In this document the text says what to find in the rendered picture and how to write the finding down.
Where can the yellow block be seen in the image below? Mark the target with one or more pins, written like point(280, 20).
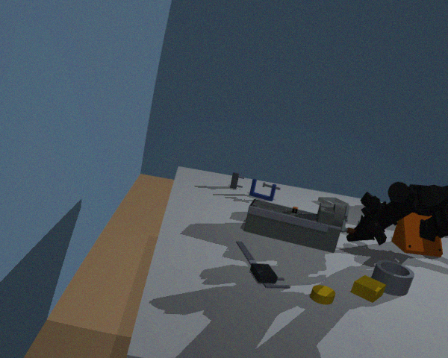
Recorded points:
point(368, 288)

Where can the yellow short cylinder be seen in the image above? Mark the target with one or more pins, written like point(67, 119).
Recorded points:
point(322, 294)

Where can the blue c-clamp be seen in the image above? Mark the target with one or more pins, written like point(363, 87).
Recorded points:
point(265, 197)

